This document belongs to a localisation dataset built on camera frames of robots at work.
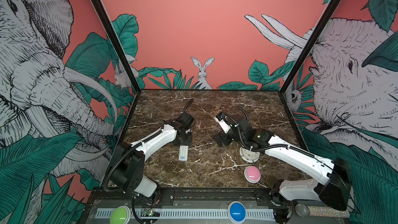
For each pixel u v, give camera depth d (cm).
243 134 56
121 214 69
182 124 65
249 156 84
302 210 67
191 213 70
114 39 90
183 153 82
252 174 80
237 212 69
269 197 73
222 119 65
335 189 38
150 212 70
